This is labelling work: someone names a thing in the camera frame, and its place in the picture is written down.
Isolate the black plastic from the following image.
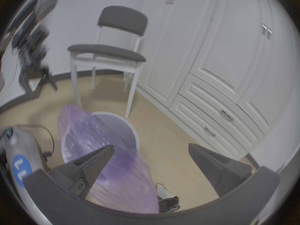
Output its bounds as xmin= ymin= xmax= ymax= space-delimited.
xmin=157 ymin=196 xmax=180 ymax=213

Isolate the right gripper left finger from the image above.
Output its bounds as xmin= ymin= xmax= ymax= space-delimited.
xmin=50 ymin=145 xmax=115 ymax=200

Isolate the white paper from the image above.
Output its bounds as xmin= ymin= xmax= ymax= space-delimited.
xmin=156 ymin=182 xmax=174 ymax=198

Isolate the grey and white chair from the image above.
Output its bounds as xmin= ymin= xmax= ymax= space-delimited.
xmin=67 ymin=6 xmax=148 ymax=119

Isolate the white wardrobe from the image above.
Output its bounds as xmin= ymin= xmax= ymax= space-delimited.
xmin=137 ymin=0 xmax=289 ymax=161

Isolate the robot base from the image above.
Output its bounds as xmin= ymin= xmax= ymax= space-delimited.
xmin=0 ymin=125 xmax=54 ymax=192

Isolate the purple plastic bag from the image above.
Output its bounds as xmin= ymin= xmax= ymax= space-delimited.
xmin=58 ymin=104 xmax=160 ymax=214

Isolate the black cable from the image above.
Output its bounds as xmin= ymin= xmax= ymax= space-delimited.
xmin=14 ymin=124 xmax=55 ymax=159

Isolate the white trash bin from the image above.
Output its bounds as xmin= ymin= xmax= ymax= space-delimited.
xmin=61 ymin=112 xmax=140 ymax=163

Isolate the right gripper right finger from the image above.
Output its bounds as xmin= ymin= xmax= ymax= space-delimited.
xmin=188 ymin=143 xmax=253 ymax=198

